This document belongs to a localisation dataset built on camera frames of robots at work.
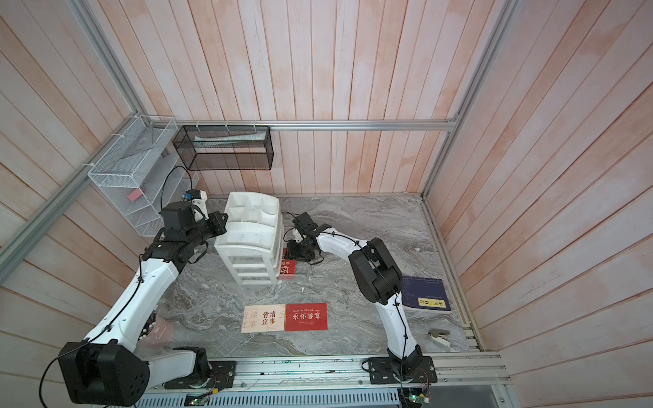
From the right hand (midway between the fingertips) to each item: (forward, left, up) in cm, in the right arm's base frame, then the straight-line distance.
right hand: (289, 256), depth 97 cm
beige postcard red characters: (-23, +6, -2) cm, 24 cm away
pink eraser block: (+7, +49, +27) cm, 56 cm away
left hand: (0, +17, +22) cm, 28 cm away
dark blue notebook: (-12, -50, -4) cm, 52 cm away
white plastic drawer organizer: (-6, +9, +18) cm, 21 cm away
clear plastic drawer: (-4, -6, -3) cm, 7 cm away
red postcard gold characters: (-4, 0, -1) cm, 4 cm away
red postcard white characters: (-22, -7, -3) cm, 23 cm away
